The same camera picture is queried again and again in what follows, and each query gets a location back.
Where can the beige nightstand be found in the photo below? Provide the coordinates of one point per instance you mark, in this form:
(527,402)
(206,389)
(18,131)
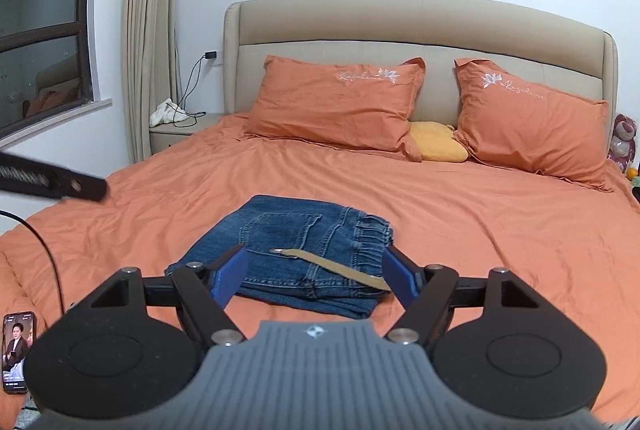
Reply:
(185,135)

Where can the white cloth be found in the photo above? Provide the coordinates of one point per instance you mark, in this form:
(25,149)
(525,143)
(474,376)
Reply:
(167,112)

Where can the smartphone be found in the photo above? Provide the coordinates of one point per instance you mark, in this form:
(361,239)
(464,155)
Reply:
(19,352)

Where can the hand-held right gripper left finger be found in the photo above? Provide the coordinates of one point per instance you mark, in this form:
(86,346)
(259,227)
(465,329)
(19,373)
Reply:
(230,275)

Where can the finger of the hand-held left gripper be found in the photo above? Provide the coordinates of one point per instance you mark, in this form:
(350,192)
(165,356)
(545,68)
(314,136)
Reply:
(45,177)

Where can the yellow cushion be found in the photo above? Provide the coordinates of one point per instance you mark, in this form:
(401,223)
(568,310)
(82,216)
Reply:
(437,142)

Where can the orange fruit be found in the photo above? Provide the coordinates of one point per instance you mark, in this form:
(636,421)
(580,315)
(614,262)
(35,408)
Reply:
(633,173)

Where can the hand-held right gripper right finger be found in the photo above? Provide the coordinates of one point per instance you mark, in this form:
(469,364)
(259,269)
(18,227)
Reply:
(400,277)

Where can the dark framed window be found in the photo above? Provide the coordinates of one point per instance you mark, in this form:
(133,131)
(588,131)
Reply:
(40,10)

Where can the orange bed sheet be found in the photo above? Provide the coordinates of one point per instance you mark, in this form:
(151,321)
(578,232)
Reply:
(500,235)

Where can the pink plush toy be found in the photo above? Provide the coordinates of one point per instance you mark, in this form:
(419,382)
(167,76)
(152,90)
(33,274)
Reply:
(622,140)

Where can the beige padded headboard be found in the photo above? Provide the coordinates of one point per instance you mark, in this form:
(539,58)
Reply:
(400,25)

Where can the orange pillow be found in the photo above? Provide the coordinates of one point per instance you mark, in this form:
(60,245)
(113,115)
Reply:
(335,110)
(530,130)

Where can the black charger plug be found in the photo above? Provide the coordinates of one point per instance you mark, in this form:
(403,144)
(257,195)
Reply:
(210,55)

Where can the beige curtain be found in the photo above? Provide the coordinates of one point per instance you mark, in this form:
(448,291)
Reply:
(150,35)

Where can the blue denim pants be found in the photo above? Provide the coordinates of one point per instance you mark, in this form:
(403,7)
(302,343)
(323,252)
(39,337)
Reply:
(285,230)

